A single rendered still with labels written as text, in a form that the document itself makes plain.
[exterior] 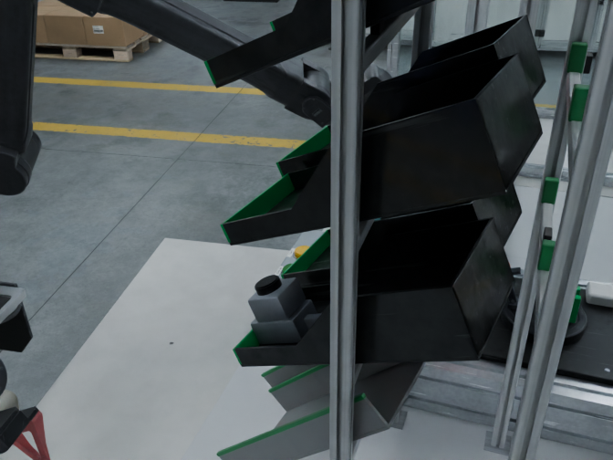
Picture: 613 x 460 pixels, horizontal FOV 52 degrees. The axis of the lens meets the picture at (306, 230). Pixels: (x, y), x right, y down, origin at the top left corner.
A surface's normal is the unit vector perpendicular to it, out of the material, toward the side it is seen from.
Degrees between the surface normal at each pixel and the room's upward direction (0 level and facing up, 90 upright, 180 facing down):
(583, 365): 0
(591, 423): 90
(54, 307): 0
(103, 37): 90
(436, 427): 0
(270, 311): 90
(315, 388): 90
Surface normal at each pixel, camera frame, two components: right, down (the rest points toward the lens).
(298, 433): -0.48, 0.46
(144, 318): -0.02, -0.86
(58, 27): -0.22, 0.50
